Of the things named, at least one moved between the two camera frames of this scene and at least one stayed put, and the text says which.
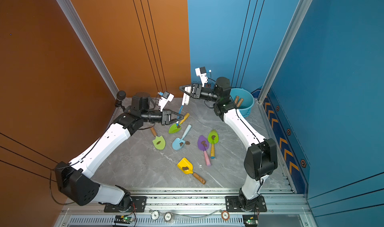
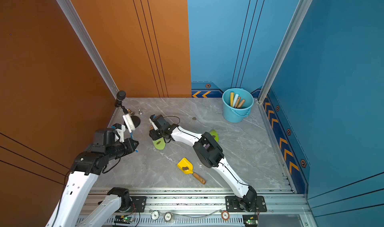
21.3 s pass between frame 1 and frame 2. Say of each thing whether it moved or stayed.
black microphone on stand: stayed
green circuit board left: stayed
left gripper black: moved
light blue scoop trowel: moved
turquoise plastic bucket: stayed
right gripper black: moved
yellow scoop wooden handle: stayed
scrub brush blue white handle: moved
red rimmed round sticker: stayed
